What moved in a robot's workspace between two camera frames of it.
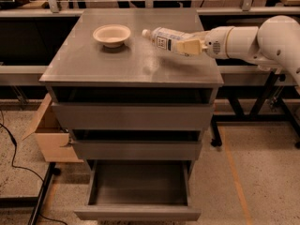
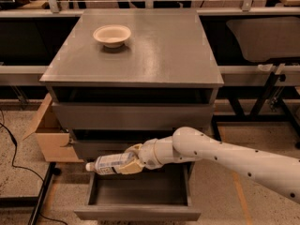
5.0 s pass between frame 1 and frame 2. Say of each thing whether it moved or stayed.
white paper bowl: stayed
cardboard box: stayed
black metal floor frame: stayed
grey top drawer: stayed
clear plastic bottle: moved
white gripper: moved
